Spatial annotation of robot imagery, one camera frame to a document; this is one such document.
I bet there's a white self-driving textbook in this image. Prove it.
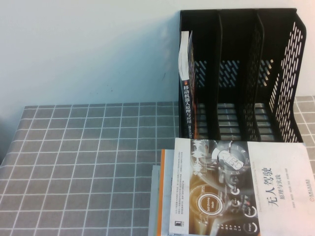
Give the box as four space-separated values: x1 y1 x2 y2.
168 137 315 236

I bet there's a black mobile robot book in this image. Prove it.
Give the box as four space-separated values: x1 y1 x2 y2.
177 30 198 139

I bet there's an orange-edged ROS2 programming book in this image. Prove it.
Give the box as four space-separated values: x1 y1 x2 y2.
157 148 176 236

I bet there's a pale grey book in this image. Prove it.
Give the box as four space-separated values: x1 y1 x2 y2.
150 165 162 236

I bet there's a black perforated book stand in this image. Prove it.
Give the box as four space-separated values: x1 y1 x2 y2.
179 8 306 144

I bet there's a grey checked tablecloth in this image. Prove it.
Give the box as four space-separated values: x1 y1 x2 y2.
0 95 315 236

